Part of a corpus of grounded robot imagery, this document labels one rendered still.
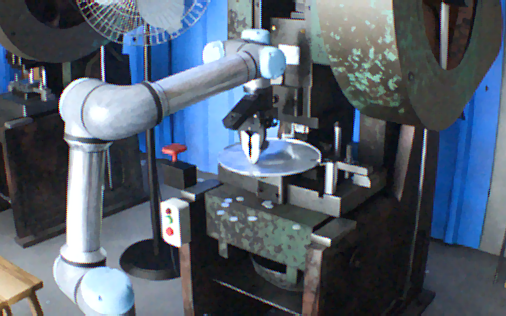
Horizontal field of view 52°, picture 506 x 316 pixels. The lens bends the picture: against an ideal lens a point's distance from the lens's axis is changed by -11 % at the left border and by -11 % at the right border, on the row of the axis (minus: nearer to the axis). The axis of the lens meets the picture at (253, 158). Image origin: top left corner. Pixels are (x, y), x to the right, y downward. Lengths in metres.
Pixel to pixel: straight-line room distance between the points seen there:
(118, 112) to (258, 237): 0.71
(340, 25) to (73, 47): 1.72
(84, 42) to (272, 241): 1.48
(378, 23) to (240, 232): 0.84
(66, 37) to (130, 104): 1.57
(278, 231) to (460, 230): 1.46
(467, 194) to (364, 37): 1.75
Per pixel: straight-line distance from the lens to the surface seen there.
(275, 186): 1.66
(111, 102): 1.14
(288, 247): 1.63
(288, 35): 1.65
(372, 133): 1.85
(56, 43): 2.65
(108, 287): 1.24
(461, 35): 1.74
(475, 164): 2.77
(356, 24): 1.18
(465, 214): 2.87
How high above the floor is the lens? 1.32
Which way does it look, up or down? 19 degrees down
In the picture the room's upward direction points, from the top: straight up
